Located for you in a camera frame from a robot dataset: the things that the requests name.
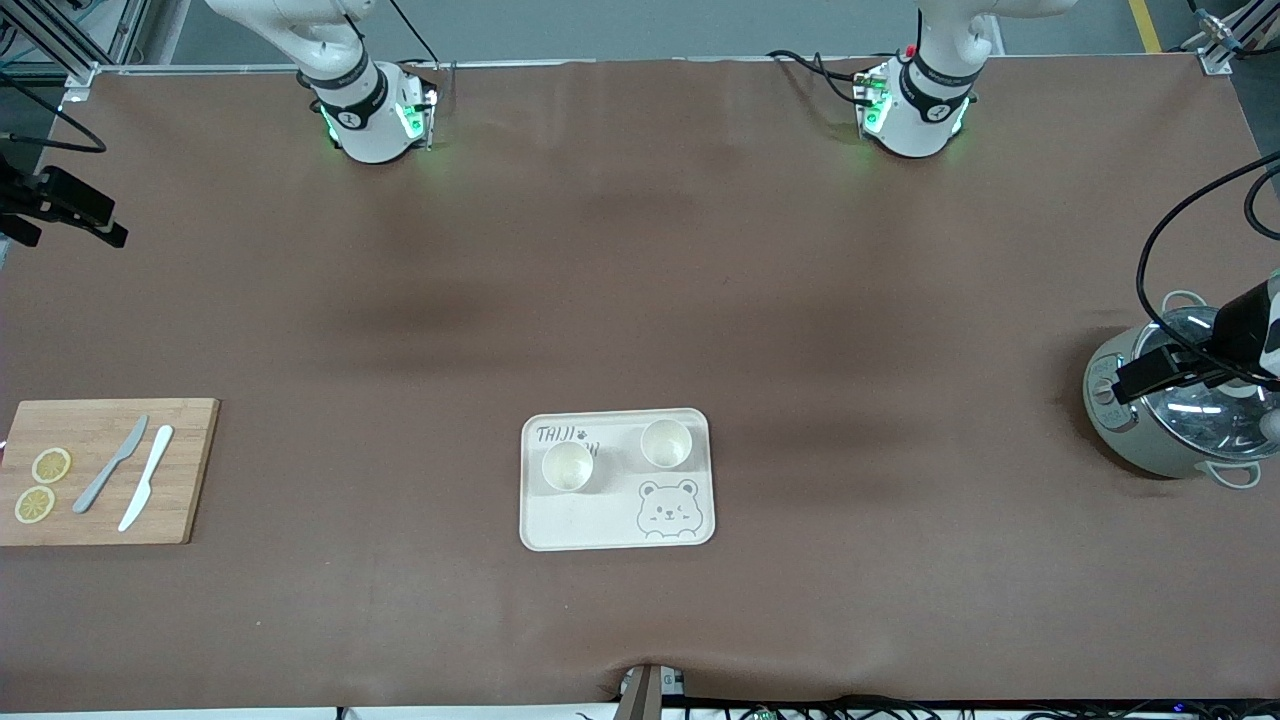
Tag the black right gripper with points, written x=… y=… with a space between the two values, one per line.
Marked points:
x=28 y=196

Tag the white plastic knife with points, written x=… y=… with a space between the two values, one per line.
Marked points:
x=147 y=478

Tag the glass pot lid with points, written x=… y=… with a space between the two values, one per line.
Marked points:
x=1190 y=415

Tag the brown table mat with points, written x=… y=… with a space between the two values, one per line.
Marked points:
x=640 y=250

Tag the lemon slice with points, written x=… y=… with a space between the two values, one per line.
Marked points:
x=35 y=505
x=52 y=465

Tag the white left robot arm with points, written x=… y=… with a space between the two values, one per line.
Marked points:
x=915 y=125

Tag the aluminium frame corner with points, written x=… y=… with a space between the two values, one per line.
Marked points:
x=80 y=75
x=1215 y=60

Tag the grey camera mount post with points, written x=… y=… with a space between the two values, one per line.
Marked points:
x=645 y=695

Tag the grey plastic knife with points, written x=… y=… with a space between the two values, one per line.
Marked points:
x=112 y=463

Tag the grey-green electric pot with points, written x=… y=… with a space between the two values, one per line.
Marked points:
x=1130 y=440

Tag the cream bear print tray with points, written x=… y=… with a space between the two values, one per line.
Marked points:
x=600 y=520

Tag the white IKEA cup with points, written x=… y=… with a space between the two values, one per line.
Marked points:
x=666 y=445
x=568 y=468

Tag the bamboo cutting board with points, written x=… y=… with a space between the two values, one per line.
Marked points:
x=190 y=470

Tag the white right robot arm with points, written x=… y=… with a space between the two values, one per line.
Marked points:
x=365 y=130

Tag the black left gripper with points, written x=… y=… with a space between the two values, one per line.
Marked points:
x=1236 y=324

